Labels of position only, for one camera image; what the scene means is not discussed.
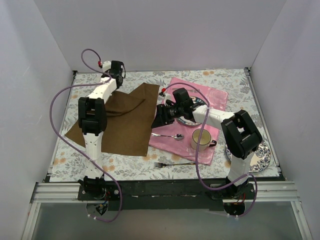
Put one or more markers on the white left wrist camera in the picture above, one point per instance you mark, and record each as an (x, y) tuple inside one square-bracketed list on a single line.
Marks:
[(104, 66)]

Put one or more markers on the cream mug dark rim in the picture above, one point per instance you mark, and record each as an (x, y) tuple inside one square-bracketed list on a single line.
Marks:
[(205, 140)]

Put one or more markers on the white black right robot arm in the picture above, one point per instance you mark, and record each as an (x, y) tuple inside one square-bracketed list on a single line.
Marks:
[(241, 135)]

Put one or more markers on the brown cloth napkin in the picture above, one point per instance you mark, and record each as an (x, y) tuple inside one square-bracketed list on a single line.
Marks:
[(129, 120)]

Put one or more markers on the silver spoon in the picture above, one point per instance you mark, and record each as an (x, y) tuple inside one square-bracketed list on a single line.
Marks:
[(177, 137)]

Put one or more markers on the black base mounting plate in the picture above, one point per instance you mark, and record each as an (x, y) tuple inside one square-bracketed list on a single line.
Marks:
[(161, 195)]

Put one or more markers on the green rimmed white plate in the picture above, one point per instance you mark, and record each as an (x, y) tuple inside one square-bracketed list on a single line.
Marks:
[(185, 122)]

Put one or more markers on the floral tablecloth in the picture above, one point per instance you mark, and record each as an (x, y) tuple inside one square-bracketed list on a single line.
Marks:
[(68, 165)]

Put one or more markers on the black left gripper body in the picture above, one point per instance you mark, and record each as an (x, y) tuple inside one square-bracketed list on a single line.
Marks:
[(119, 81)]

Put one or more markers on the silver fork on placemat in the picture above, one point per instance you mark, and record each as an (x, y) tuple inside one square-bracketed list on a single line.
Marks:
[(192, 90)]

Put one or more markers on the aluminium table frame rail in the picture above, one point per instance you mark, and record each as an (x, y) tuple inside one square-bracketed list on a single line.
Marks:
[(167, 210)]

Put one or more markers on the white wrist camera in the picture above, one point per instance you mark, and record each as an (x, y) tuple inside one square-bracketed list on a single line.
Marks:
[(165, 96), (104, 66)]

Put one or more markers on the pink floral placemat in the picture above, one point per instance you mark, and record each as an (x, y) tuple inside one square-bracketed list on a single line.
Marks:
[(217, 100)]

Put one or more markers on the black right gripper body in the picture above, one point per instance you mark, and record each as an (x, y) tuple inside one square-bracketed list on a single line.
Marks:
[(165, 114)]

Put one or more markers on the dark fork on tablecloth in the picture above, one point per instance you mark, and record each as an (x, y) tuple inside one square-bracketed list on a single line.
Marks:
[(163, 165)]

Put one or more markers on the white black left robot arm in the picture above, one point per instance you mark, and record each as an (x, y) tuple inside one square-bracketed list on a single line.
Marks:
[(92, 120)]

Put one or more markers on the blue floral white plate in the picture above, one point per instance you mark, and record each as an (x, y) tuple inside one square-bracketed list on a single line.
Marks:
[(261, 158)]

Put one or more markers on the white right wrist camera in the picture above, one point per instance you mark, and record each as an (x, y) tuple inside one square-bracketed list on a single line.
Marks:
[(165, 96)]

